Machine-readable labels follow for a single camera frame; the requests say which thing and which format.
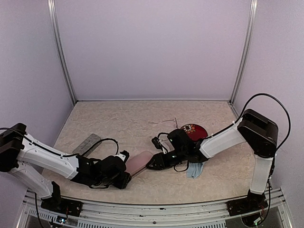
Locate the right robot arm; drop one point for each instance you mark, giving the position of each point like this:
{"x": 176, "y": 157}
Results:
{"x": 192, "y": 144}

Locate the right aluminium frame post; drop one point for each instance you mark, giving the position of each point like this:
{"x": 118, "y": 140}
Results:
{"x": 245, "y": 51}

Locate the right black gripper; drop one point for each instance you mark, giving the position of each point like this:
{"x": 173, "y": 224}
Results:
{"x": 158, "y": 158}

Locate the left aluminium frame post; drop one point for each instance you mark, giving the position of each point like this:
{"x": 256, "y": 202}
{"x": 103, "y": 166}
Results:
{"x": 55, "y": 26}

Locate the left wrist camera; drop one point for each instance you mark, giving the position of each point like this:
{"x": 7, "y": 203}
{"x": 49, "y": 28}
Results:
{"x": 124, "y": 155}

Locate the aluminium frame post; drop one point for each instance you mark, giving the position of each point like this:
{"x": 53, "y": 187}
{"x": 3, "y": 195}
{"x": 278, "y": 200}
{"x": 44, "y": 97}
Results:
{"x": 55, "y": 26}
{"x": 245, "y": 51}

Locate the grey glasses case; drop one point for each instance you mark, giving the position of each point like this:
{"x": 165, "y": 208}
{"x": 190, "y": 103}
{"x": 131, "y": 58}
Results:
{"x": 88, "y": 145}

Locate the small blue cleaning cloth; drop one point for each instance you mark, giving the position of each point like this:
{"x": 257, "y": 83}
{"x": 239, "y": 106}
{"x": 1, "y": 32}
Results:
{"x": 194, "y": 170}

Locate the front aluminium rail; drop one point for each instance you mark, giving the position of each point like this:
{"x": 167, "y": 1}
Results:
{"x": 97, "y": 214}

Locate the clear pink glasses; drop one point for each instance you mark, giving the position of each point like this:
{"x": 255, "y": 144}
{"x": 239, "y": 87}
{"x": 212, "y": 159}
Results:
{"x": 161, "y": 128}

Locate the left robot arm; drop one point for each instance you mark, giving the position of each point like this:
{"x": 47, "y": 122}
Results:
{"x": 19, "y": 152}

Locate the pink glasses case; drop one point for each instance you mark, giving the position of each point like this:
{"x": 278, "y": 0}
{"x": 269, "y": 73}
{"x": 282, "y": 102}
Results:
{"x": 137, "y": 164}

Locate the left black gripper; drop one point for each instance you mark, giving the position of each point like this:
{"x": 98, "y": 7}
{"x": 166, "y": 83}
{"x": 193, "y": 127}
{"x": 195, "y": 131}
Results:
{"x": 122, "y": 183}

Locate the red floral plate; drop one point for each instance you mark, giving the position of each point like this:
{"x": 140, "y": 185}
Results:
{"x": 194, "y": 131}

